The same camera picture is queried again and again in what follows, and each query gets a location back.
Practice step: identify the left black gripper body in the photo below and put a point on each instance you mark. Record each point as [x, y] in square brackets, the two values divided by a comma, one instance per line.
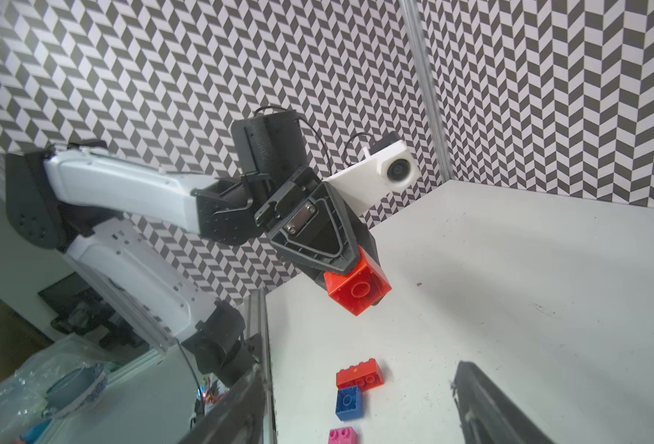
[292, 214]

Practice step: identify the small red lego brick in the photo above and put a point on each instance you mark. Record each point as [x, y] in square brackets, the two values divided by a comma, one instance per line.
[339, 290]

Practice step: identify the pink lego brick near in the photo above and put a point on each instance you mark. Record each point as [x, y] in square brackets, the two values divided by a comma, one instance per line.
[343, 435]

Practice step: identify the blue small lego brick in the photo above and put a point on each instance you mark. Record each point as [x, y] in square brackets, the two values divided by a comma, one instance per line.
[349, 404]

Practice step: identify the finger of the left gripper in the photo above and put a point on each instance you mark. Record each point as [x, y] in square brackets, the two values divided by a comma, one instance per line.
[369, 283]
[340, 254]

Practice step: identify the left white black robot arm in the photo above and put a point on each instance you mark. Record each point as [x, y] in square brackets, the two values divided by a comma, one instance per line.
[85, 202]

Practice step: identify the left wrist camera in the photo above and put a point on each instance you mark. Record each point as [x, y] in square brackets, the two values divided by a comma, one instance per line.
[388, 168]

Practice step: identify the aluminium front rail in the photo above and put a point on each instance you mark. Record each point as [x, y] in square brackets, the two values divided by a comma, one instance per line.
[254, 310]

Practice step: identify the red stacked lego brick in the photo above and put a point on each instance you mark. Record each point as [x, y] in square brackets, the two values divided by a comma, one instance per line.
[365, 375]

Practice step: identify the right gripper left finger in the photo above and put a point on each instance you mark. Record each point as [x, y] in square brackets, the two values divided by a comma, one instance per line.
[237, 418]

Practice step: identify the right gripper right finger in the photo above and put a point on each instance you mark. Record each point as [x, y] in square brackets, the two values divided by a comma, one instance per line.
[486, 414]

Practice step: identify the patterned bowl in plastic bag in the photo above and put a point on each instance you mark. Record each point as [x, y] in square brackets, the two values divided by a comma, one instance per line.
[75, 392]

